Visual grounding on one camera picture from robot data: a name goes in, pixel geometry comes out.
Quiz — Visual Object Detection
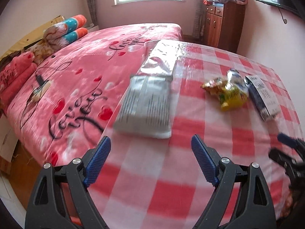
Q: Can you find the brown floral pillow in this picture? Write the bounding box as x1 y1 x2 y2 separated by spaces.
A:
26 37 62 65

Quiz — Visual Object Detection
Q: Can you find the dark blue box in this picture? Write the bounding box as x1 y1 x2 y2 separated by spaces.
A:
244 75 282 122

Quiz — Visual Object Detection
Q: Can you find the pink script pillow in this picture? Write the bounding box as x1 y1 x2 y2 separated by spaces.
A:
0 64 37 105
0 51 36 89

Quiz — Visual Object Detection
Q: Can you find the white power strip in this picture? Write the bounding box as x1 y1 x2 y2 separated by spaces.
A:
30 80 53 103

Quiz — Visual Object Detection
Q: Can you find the bed with pink heart blanket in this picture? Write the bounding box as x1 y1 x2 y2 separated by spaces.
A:
6 23 183 167

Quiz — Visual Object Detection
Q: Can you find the black cable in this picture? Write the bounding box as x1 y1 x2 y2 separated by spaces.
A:
20 61 72 128

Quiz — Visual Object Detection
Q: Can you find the orange teal rolled quilt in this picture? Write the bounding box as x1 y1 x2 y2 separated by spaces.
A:
45 15 88 35
59 27 88 44

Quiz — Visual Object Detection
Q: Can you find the silver foil packet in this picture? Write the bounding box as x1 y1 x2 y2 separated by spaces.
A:
113 75 172 139
138 40 182 82

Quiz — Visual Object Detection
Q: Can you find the yellow headboard panel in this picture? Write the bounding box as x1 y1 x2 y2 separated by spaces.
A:
0 15 65 60

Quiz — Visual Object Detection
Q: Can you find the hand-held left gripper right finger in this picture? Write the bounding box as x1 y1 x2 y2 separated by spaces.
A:
191 134 277 229

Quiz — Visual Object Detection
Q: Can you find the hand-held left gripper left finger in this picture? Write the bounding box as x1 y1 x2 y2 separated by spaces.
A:
25 135 112 229

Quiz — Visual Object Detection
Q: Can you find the cardboard box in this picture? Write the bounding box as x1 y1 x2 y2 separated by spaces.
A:
0 113 18 174

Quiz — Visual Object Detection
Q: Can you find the yellow snack wrapper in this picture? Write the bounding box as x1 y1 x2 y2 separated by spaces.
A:
201 76 249 112

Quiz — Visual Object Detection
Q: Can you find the dark brown cushion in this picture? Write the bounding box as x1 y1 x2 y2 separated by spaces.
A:
0 54 17 69

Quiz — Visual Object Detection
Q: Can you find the brown wooden cabinet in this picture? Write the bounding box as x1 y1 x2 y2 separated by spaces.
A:
204 2 246 53

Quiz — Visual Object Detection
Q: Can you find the red white checkered tablecloth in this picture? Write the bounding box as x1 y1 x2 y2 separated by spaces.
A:
71 39 301 229

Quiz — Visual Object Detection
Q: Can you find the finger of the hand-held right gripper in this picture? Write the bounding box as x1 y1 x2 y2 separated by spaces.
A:
277 133 305 159
268 148 301 179

